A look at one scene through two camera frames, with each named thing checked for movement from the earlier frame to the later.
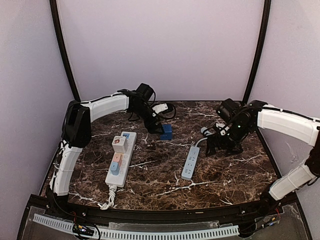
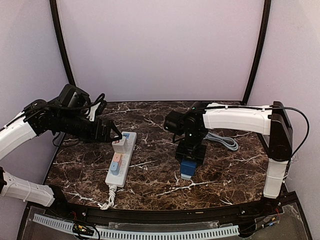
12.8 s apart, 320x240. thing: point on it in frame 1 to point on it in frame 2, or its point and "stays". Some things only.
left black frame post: x=64 y=51 stays
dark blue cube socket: x=167 y=134 to x=188 y=167
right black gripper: x=222 y=141 to x=190 y=155
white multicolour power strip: x=119 y=181 stays
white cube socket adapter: x=118 y=143 stays
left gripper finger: x=158 y=128 to x=113 y=127
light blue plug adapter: x=114 y=168 stays
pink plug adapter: x=118 y=157 stays
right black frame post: x=253 y=70 stays
